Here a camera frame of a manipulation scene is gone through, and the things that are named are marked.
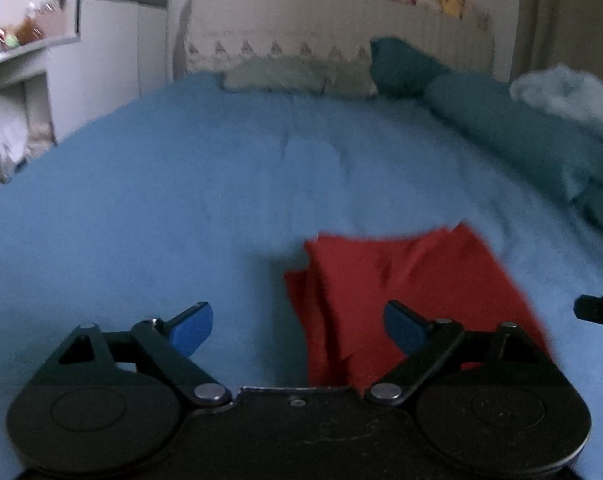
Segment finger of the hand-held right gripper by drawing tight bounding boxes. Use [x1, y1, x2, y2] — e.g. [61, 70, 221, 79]
[574, 294, 603, 332]

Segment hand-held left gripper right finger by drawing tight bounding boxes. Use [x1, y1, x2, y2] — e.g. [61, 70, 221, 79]
[364, 300, 555, 406]

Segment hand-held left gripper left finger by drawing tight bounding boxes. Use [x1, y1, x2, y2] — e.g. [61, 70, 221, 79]
[56, 301, 232, 406]

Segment red long-sleeved sweater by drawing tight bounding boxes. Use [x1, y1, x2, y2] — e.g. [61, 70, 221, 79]
[284, 222, 555, 389]

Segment bed with blue sheet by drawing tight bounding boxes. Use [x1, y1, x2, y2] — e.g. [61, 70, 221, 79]
[0, 70, 603, 480]

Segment teal duvet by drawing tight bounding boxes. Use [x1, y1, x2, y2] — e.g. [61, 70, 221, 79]
[424, 72, 603, 240]

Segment light blue blanket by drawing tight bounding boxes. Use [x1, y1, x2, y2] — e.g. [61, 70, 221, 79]
[510, 63, 603, 147]

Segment teal pillow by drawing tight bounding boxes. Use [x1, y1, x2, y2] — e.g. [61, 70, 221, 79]
[370, 36, 452, 101]

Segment grey-green pillow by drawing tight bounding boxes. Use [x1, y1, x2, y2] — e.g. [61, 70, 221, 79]
[224, 55, 378, 97]

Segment embroidered lace headboard cover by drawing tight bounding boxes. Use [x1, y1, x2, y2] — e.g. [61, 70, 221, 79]
[184, 35, 377, 81]

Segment beige curtain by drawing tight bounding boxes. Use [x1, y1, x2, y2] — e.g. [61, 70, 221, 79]
[510, 0, 603, 92]

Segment white and grey wardrobe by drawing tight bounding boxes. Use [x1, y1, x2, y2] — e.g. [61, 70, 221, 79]
[46, 0, 176, 147]

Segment white shelf unit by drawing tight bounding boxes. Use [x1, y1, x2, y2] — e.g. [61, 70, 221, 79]
[0, 34, 83, 197]

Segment cream padded headboard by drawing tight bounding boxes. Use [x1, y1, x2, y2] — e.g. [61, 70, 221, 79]
[171, 0, 497, 92]

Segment yellow plush toy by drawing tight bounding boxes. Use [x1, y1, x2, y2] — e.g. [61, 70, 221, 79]
[433, 0, 467, 22]

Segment cardboard box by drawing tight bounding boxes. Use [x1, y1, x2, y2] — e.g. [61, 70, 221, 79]
[35, 4, 78, 38]

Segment brown plush toy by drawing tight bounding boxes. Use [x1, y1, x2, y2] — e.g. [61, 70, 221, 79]
[15, 17, 48, 45]

